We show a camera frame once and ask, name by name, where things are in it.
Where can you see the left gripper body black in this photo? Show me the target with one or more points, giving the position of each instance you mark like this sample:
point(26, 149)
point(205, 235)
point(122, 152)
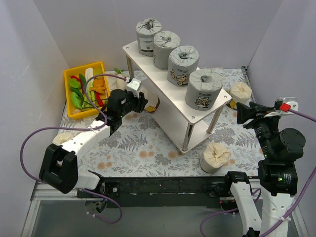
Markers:
point(141, 101)

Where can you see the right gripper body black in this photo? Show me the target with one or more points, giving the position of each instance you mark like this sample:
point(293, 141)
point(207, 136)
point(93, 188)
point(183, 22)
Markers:
point(256, 116)

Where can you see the beige roll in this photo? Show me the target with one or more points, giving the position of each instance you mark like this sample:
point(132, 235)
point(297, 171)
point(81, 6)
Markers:
point(214, 157)
point(240, 92)
point(153, 102)
point(61, 138)

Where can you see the grey roll with cartoon label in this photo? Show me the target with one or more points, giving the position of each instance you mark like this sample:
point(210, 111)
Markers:
point(164, 43)

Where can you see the grey roll with QR label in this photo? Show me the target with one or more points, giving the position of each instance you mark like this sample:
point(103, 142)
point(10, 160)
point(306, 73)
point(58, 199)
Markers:
point(146, 31)

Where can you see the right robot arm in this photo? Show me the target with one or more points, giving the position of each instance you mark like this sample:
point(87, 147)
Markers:
point(276, 172)

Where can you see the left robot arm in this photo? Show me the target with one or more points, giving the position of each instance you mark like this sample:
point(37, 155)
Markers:
point(59, 168)

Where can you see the white two-tier shelf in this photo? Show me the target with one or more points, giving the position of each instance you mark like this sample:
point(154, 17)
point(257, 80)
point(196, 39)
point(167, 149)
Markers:
point(185, 126)

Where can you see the white radish toy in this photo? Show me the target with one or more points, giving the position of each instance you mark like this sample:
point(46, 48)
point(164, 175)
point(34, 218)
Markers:
point(121, 84)

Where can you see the orange ginger toy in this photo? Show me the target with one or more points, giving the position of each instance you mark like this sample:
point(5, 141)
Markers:
point(98, 86)

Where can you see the floral table mat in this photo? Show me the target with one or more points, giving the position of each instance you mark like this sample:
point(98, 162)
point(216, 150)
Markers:
point(140, 148)

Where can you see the yellow green fruit toy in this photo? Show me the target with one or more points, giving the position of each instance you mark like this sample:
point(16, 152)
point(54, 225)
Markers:
point(97, 71)

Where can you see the yellow plastic bin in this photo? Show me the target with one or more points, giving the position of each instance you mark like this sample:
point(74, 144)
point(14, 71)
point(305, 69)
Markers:
point(72, 85)

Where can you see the white bok choy toy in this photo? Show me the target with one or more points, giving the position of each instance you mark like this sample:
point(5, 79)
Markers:
point(89, 84)

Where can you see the green leafy vegetable toy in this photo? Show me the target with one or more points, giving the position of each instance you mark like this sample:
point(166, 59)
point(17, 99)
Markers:
point(76, 100)

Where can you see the green pepper toy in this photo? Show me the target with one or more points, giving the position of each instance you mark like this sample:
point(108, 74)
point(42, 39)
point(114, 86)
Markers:
point(82, 81)

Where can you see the red chili toy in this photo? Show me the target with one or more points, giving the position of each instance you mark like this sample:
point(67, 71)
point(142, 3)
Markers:
point(74, 77)

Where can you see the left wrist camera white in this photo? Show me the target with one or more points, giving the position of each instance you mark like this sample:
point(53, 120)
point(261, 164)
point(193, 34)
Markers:
point(133, 86)

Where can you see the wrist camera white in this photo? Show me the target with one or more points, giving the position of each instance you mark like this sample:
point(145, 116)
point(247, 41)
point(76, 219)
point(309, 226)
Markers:
point(282, 107)
point(133, 86)

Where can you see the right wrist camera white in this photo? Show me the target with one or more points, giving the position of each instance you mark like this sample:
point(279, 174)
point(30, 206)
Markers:
point(282, 107)

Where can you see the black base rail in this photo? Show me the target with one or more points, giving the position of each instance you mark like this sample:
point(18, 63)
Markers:
point(165, 191)

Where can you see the aluminium frame rail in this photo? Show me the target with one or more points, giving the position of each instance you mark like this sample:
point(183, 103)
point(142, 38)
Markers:
point(247, 74)

